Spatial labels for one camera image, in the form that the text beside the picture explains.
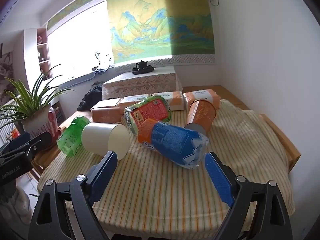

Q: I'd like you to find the white cup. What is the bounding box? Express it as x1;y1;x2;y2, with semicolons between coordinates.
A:
81;122;130;161

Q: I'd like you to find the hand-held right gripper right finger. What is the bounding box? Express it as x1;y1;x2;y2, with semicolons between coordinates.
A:
204;151;293;240

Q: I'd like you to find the brown cardboard box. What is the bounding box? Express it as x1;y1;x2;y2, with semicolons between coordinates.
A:
90;98;125;124

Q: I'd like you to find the blue and orange snack packet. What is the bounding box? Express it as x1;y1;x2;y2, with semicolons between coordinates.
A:
138;118;210;170

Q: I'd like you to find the striped tablecloth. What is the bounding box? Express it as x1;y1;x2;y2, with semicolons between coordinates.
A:
37;99;297;233

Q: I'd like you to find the black teapot set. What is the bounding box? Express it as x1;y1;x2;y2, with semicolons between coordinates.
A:
132;60;155;75

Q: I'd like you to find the red drink can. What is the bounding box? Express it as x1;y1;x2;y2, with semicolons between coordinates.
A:
47;106;59;131

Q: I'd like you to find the red and green snack packet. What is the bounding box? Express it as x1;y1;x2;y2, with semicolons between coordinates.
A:
124;95;172;137

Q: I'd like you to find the green potted plant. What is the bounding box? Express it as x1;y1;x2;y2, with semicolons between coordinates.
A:
0;64;75;141

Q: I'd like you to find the dark wall picture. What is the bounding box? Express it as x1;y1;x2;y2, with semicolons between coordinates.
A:
0;51;15;103

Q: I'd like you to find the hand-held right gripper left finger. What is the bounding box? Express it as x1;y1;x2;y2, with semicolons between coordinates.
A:
28;151;118;240

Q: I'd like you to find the black cloth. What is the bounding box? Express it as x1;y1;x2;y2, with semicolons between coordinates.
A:
77;86;103;112

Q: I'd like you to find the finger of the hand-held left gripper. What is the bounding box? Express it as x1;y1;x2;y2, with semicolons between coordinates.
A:
26;131;53;157

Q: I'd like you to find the white wall shelf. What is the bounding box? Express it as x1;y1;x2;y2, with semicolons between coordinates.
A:
24;27;53;80

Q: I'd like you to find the wooden table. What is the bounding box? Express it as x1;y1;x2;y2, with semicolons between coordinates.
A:
32;85;301;173

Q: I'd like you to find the green roller blind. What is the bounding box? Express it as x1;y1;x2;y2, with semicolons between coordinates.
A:
47;0;104;31

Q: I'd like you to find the landscape wall hanging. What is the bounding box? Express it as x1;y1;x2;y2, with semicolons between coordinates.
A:
106;0;216;72

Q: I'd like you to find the low table with lace cloth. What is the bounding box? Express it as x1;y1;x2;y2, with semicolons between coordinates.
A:
102;66;183;100

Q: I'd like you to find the orange cylindrical canister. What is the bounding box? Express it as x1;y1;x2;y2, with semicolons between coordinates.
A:
184;100;217;137

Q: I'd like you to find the blue towel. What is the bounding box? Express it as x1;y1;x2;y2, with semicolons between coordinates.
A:
93;66;111;76

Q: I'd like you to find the green plastic bottle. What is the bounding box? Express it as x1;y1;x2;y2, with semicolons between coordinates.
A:
57;116;91;157

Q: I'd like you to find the orange tissue pack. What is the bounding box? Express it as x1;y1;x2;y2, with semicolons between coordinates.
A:
118;94;153;115
152;91;185;112
183;90;221;110

